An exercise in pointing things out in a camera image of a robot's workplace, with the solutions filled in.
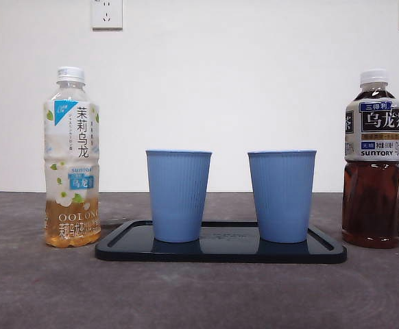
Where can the jasmine oolong tea bottle white label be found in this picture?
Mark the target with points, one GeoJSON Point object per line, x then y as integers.
{"type": "Point", "coordinates": [71, 154]}

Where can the dark oolong tea bottle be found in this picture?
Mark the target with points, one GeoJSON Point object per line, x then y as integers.
{"type": "Point", "coordinates": [372, 205]}

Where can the blue ribbed cup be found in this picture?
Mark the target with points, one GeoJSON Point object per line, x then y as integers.
{"type": "Point", "coordinates": [281, 198]}
{"type": "Point", "coordinates": [178, 198]}

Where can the dark blue rectangular tray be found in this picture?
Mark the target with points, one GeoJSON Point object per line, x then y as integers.
{"type": "Point", "coordinates": [220, 253]}

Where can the white wall power outlet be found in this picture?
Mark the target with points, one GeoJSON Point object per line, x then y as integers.
{"type": "Point", "coordinates": [107, 17]}

